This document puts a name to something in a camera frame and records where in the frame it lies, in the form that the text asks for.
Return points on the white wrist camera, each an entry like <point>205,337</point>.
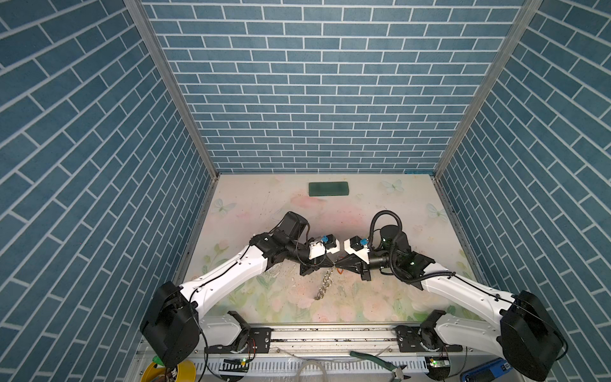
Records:
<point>358,247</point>
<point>323,246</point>

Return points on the blue black device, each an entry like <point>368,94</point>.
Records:
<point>487,372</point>

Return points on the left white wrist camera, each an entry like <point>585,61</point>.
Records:
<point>323,246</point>

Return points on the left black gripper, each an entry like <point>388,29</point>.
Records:
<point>315,264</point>

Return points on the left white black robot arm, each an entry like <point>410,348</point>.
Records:
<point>174,319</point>

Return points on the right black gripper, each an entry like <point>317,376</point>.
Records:
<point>359,267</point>

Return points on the clear plastic tube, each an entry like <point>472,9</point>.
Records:
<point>311,366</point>

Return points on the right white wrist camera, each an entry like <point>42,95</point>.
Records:
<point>358,247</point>

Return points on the dark green sponge block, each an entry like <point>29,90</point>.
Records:
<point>328,189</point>

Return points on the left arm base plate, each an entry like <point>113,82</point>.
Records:
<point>254,340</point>

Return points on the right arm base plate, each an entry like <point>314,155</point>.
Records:
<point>415,339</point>

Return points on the yellow tape roll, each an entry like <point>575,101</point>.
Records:
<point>184,372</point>

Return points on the green handled pliers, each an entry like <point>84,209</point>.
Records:
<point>397,372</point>

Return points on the aluminium rail frame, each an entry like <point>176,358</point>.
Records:
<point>290,345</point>

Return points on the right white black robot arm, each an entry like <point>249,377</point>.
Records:
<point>515,327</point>

